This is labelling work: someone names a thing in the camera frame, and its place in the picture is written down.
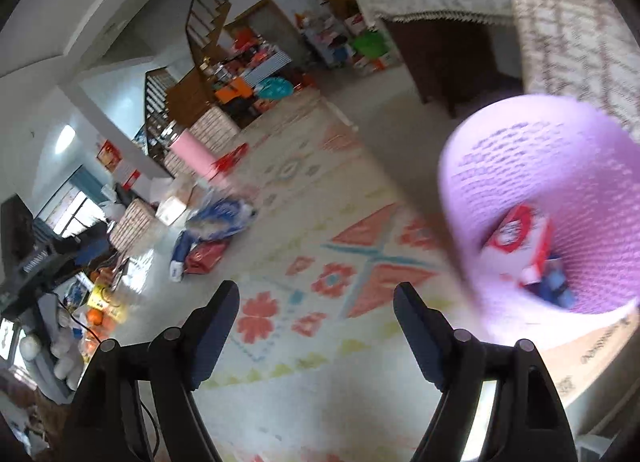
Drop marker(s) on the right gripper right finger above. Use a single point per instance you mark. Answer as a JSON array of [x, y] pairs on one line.
[[527, 421]]

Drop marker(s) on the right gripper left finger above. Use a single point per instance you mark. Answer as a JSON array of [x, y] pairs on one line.
[[106, 419]]

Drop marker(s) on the purple perforated trash basket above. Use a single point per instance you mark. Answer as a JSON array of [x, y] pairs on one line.
[[578, 166]]

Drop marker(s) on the cardboard box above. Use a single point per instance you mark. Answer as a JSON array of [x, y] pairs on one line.
[[576, 366]]

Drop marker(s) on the white tissue box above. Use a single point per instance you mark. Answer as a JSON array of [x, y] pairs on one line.
[[170, 209]]

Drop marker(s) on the red snack wrapper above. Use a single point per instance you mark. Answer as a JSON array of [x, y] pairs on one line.
[[205, 257]]

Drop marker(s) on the blue plastic bag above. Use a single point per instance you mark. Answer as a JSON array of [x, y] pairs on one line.
[[217, 219]]

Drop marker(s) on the red white carton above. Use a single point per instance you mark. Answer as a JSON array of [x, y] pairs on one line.
[[519, 247]]

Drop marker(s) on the pink thermos bottle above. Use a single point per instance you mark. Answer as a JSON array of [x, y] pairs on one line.
[[195, 154]]

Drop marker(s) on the wooden staircase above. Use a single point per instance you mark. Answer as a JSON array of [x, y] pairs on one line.
[[175, 95]]

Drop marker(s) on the patterned chair backrest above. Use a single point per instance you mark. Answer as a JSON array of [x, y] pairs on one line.
[[581, 49]]

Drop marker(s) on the sideboard with lace cloth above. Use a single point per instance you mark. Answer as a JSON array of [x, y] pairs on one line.
[[457, 51]]

